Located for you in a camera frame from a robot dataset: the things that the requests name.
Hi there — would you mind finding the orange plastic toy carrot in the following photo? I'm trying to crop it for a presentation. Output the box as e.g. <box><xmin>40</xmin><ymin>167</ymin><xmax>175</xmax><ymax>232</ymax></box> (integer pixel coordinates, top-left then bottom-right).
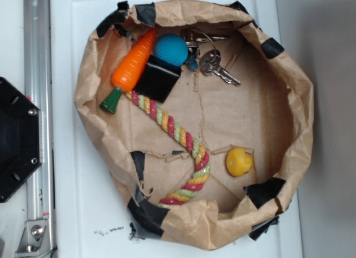
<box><xmin>100</xmin><ymin>28</ymin><xmax>156</xmax><ymax>114</ymax></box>

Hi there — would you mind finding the aluminium extrusion rail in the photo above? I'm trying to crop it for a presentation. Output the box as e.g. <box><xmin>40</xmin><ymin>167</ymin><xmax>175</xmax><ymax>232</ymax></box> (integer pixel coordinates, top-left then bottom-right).
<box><xmin>24</xmin><ymin>0</ymin><xmax>57</xmax><ymax>257</ymax></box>

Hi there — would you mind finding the metal key ring bunch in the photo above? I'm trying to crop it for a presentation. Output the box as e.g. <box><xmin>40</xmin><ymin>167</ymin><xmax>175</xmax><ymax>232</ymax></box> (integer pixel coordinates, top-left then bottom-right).
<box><xmin>181</xmin><ymin>27</ymin><xmax>231</xmax><ymax>72</ymax></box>

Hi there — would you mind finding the metal corner bracket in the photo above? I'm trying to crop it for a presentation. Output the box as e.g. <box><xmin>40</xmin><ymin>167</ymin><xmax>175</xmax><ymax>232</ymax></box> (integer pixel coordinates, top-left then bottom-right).
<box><xmin>14</xmin><ymin>219</ymin><xmax>51</xmax><ymax>257</ymax></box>

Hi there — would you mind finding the black rectangular block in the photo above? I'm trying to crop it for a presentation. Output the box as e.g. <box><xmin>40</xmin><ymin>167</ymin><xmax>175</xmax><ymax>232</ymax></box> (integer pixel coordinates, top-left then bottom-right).
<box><xmin>134</xmin><ymin>55</ymin><xmax>182</xmax><ymax>103</ymax></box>

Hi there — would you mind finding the multicoloured braided rope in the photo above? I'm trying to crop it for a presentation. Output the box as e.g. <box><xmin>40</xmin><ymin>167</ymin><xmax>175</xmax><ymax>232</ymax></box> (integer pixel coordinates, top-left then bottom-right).
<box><xmin>125</xmin><ymin>90</ymin><xmax>211</xmax><ymax>207</ymax></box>

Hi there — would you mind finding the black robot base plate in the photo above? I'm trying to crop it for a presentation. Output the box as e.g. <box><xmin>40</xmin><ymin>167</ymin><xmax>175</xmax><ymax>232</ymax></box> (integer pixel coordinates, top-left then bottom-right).
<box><xmin>1</xmin><ymin>77</ymin><xmax>42</xmax><ymax>203</ymax></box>

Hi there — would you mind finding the brown paper bag bin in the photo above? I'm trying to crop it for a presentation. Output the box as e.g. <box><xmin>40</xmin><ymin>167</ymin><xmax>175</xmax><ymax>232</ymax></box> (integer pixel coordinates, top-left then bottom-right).
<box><xmin>75</xmin><ymin>0</ymin><xmax>314</xmax><ymax>250</ymax></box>

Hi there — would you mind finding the blue textured ball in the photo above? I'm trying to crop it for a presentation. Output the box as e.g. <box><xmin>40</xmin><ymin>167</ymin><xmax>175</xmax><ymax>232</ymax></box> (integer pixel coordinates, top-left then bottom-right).
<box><xmin>155</xmin><ymin>34</ymin><xmax>188</xmax><ymax>66</ymax></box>

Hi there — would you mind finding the yellow rubber duck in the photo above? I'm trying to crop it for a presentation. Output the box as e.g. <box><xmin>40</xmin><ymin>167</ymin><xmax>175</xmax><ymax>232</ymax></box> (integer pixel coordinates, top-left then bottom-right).
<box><xmin>226</xmin><ymin>147</ymin><xmax>253</xmax><ymax>177</ymax></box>

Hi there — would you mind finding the silver key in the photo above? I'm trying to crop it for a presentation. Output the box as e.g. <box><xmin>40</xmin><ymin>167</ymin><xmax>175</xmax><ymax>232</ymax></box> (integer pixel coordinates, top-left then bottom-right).
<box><xmin>198</xmin><ymin>49</ymin><xmax>241</xmax><ymax>86</ymax></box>

